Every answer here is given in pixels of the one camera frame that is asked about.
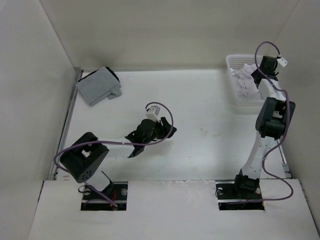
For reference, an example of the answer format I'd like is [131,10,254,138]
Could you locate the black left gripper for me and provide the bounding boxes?
[143,117,176,146]

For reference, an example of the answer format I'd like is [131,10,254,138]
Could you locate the white tank top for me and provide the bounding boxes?
[230,63,259,98]

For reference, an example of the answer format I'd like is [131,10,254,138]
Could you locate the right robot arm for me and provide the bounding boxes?
[231,56,296,198]

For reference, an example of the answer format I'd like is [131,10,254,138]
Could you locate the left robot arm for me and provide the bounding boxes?
[60,117,177,200]

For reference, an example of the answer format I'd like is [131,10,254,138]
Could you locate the folded grey tank top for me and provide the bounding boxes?
[76,69,122,107]

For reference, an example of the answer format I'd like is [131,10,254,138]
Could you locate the white plastic basket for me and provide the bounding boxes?
[225,54,264,110]

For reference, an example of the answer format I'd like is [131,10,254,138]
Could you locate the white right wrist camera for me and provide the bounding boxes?
[276,56,288,68]

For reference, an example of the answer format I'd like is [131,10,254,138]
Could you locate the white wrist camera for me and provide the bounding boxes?
[276,56,288,68]
[145,105,161,122]

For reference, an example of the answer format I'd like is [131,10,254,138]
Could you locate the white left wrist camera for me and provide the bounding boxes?
[145,105,161,122]

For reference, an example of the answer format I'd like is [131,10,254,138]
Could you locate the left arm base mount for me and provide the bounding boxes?
[78,182,129,212]

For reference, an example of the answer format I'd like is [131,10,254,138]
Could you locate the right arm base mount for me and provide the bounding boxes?
[215,182,265,211]

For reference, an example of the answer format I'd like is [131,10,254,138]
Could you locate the metal table edge rail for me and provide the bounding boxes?
[49,66,85,181]

